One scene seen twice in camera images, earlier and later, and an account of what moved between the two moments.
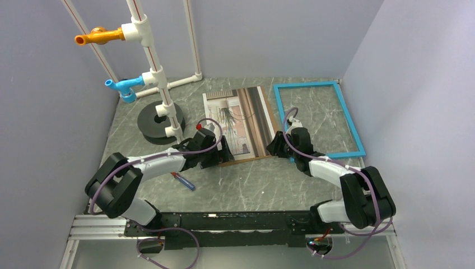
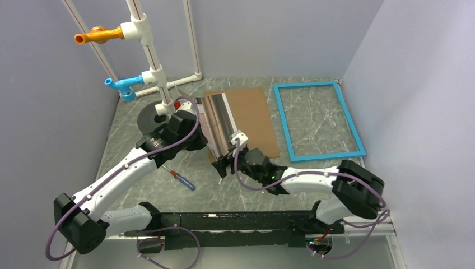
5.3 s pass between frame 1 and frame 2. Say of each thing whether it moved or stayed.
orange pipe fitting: stayed
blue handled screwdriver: stayed
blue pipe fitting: stayed
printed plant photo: moved
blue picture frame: stayed
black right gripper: moved
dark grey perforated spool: stayed
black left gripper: moved
